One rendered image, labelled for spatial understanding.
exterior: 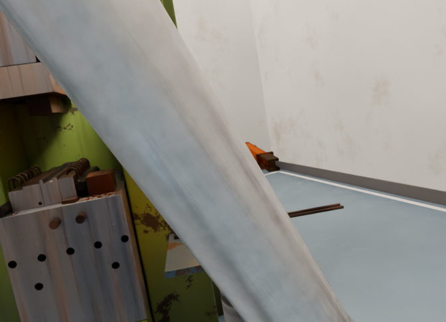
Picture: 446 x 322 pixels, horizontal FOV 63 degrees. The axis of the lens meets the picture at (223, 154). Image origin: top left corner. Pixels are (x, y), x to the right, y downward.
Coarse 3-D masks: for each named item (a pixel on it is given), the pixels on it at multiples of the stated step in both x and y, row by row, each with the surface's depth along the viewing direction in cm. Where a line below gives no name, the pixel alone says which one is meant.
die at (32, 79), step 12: (0, 72) 112; (12, 72) 113; (24, 72) 113; (36, 72) 114; (48, 72) 115; (0, 84) 112; (12, 84) 113; (24, 84) 114; (36, 84) 114; (48, 84) 115; (0, 96) 113; (12, 96) 113; (24, 96) 116; (36, 96) 123; (60, 96) 140
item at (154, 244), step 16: (160, 0) 133; (128, 176) 138; (128, 192) 139; (144, 208) 140; (144, 224) 141; (160, 224) 143; (144, 240) 142; (160, 240) 143; (144, 256) 143; (160, 256) 144; (144, 272) 144; (160, 272) 145; (160, 288) 145; (176, 288) 147; (192, 288) 148; (208, 288) 150; (160, 304) 146; (176, 304) 148; (192, 304) 149; (208, 304) 151; (160, 320) 147; (176, 320) 148; (192, 320) 150; (208, 320) 152
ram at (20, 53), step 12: (0, 12) 110; (0, 24) 110; (0, 36) 111; (12, 36) 112; (0, 48) 111; (12, 48) 112; (24, 48) 113; (0, 60) 112; (12, 60) 112; (24, 60) 113; (36, 60) 114
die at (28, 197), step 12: (36, 180) 127; (60, 180) 119; (72, 180) 120; (12, 192) 116; (24, 192) 117; (36, 192) 118; (48, 192) 119; (60, 192) 120; (72, 192) 121; (12, 204) 117; (24, 204) 118; (36, 204) 118; (48, 204) 119
